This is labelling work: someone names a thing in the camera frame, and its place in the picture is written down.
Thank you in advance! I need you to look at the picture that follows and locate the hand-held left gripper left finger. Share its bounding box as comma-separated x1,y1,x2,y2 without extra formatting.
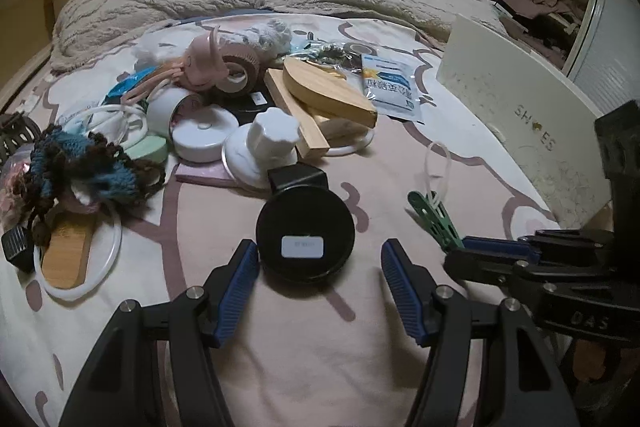
59,239,261,427

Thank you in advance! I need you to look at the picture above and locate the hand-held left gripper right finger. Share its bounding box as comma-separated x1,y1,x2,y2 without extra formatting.
381,239,581,427

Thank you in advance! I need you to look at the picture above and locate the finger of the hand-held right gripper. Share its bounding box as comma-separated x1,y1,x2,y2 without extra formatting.
462,229,617,262
443,251,627,349

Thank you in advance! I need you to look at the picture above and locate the green clothespin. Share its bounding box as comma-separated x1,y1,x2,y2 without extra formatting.
406,188,465,253

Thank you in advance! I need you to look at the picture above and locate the black round mount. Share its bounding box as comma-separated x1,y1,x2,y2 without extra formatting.
255,163,357,286

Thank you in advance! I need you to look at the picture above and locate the white cardboard box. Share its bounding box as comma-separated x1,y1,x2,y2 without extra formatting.
435,13,621,228

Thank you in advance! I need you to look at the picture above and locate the cartoon printed blanket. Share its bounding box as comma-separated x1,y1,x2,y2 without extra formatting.
0,12,571,427

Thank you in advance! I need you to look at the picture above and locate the white plastic loop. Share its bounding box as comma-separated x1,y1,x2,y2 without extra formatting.
424,140,453,204

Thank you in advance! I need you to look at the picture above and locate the white sliding closet door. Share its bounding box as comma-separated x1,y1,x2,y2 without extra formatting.
564,0,640,118

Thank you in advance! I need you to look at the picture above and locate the pink notepad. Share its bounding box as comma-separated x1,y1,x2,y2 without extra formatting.
174,161,251,188

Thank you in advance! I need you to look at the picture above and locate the black clothes pile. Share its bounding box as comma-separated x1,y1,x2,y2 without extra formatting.
505,9,576,60

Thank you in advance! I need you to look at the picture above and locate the white round device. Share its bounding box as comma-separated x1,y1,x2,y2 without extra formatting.
171,108,241,164

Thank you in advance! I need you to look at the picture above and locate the white knob lid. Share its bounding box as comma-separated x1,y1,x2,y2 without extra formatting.
221,107,304,188

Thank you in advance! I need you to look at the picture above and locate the green round lid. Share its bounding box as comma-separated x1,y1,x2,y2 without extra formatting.
121,133,170,166

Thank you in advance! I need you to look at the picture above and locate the wooden paddle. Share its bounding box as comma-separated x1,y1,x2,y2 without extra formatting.
39,208,97,292

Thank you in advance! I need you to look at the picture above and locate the wooden block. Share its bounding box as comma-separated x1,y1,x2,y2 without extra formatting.
263,67,332,161

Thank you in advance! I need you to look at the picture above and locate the blue brown knitted scarf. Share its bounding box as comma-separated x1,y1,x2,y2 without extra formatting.
20,128,167,250

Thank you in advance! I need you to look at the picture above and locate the black flat disc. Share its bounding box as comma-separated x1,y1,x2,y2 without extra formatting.
220,91,272,118

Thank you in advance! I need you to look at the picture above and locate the blue white mask packet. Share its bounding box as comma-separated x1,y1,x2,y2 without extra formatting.
359,53,427,126

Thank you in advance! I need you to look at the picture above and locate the boat-shaped wooden board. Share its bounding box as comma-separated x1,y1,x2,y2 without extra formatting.
281,56,379,128

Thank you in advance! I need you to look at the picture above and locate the black cube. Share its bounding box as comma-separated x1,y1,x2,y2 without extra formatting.
0,226,37,276

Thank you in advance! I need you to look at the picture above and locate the brown bandage roll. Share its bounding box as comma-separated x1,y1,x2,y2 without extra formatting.
214,41,262,96

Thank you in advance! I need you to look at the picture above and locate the pink octopus toy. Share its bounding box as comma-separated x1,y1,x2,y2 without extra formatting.
121,26,227,104

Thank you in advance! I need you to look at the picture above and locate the blue snack packet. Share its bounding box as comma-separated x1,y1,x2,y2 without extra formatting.
104,67,153,102

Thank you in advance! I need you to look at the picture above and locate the green crochet piece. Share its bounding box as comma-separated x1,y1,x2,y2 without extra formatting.
299,43,352,70

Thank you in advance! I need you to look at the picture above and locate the pink scrunchie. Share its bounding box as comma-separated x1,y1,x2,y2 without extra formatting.
0,159,36,228

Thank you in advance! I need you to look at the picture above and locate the white fluffy toy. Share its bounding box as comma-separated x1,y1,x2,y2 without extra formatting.
219,18,294,58

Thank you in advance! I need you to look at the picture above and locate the black hair claw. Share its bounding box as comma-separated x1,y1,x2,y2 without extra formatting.
0,111,45,164

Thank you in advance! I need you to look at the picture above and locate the wooden bedside shelf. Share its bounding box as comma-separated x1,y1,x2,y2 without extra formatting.
0,0,135,108

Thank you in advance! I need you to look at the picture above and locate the white tube ring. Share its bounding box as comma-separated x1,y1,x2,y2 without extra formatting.
31,206,124,304

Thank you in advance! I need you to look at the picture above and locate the white cable loop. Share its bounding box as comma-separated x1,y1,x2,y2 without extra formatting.
59,103,151,148

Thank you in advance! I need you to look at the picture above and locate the round metal ring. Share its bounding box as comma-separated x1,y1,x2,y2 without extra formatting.
346,40,377,58

